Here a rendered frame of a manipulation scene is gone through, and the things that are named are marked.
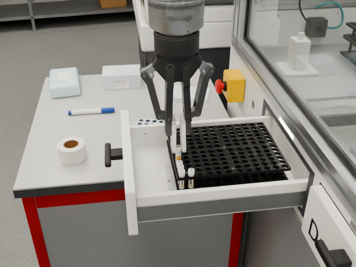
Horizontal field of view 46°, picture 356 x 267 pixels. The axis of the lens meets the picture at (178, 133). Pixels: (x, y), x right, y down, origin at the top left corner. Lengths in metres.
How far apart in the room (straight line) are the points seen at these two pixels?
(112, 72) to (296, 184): 0.81
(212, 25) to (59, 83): 0.60
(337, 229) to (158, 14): 0.43
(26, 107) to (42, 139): 1.85
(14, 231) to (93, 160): 1.05
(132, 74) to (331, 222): 0.89
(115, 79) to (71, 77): 0.15
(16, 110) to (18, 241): 1.23
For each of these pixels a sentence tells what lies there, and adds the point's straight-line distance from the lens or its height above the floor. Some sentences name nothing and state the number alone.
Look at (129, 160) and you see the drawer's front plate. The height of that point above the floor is 0.93.
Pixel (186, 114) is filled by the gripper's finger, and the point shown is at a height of 1.02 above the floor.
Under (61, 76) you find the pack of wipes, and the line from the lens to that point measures 1.46.
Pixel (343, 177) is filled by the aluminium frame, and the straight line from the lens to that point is 0.70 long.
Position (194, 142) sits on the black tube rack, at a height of 0.90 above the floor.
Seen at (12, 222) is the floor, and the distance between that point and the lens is 2.13.
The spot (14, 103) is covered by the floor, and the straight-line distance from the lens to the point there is 3.14.
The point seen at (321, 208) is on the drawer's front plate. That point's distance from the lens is 0.74.
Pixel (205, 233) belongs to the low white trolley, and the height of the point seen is 0.54.
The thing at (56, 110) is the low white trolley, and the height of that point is 0.76.
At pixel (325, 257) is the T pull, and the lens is 0.68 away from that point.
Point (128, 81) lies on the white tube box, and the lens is 1.42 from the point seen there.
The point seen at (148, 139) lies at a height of 0.86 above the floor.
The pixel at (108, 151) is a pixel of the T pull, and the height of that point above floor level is 0.91.
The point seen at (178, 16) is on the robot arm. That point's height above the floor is 1.20.
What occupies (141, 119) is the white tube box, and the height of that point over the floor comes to 0.79.
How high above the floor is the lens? 1.39
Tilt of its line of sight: 32 degrees down
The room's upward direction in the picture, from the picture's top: straight up
